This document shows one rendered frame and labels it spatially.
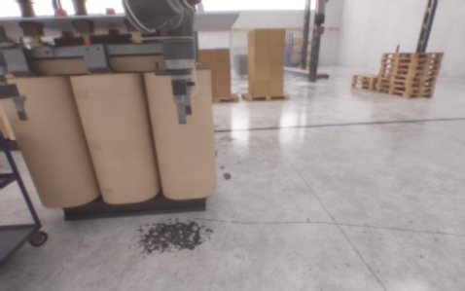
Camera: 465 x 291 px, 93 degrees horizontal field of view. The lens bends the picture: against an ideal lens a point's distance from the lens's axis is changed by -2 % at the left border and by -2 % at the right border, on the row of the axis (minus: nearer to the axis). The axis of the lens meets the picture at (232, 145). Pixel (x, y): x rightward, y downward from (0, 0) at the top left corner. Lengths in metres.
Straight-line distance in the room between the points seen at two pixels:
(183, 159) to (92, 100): 0.64
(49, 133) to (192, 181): 0.93
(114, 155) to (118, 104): 0.34
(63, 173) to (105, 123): 0.48
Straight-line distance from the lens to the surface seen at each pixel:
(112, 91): 1.52
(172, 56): 0.82
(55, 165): 1.85
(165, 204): 1.92
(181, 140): 1.49
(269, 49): 6.15
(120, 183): 1.73
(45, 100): 1.73
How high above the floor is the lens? 1.15
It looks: 22 degrees down
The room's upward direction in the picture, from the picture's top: 2 degrees counter-clockwise
